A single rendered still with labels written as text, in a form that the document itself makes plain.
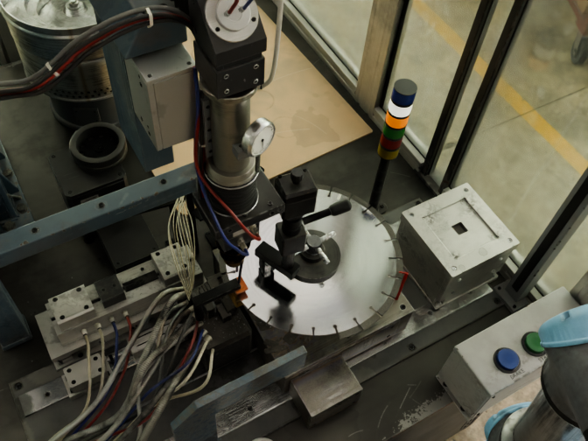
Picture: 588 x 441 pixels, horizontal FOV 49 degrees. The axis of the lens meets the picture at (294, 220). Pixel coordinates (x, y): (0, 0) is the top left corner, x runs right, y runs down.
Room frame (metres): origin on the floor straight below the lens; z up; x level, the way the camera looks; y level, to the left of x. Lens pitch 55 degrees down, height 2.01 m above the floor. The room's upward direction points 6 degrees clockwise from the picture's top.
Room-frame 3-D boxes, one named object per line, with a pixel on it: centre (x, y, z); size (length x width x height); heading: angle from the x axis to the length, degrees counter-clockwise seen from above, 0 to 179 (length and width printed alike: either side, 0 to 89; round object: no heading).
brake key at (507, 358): (0.52, -0.42, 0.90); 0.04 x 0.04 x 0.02
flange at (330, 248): (0.66, -0.04, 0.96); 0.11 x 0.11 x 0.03
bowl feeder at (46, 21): (1.19, 0.55, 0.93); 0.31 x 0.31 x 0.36
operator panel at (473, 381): (0.57, -0.47, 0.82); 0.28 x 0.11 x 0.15; 125
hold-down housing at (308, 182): (0.60, 0.00, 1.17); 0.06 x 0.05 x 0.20; 116
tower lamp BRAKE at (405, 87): (0.93, -0.18, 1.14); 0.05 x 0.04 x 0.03; 35
